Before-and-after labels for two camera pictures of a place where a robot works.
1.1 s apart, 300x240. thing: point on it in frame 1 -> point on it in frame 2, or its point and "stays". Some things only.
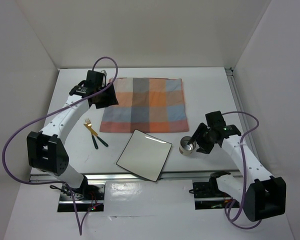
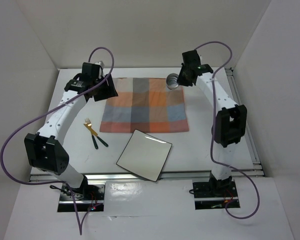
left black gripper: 111,99 -> 110,90
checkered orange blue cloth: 146,105 stays
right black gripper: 201,128 -> 181,81
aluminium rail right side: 242,111 stays
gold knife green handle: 93,132 stays
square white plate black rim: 144,155 stays
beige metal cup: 187,149 -> 171,81
